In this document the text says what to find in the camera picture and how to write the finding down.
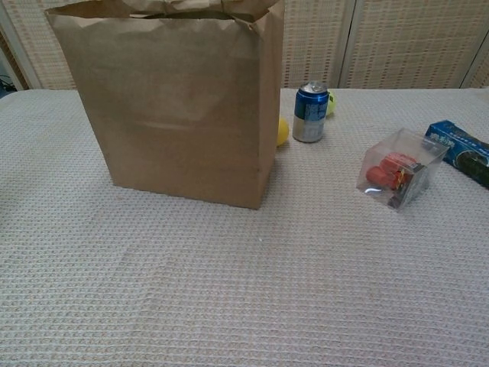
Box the blue silver drink can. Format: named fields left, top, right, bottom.
left=292, top=80, right=329, bottom=144

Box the brown paper bag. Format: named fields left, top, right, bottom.
left=44, top=0, right=286, bottom=210

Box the yellow lemon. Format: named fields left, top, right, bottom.
left=277, top=117, right=290, bottom=147

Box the white woven table cloth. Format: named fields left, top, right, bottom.
left=0, top=88, right=489, bottom=367

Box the clear box with red pieces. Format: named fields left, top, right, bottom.
left=356, top=128, right=449, bottom=213

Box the beige woven folding screen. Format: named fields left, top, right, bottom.
left=0, top=0, right=489, bottom=91

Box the blue cookie box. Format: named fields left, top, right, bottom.
left=424, top=120, right=489, bottom=190

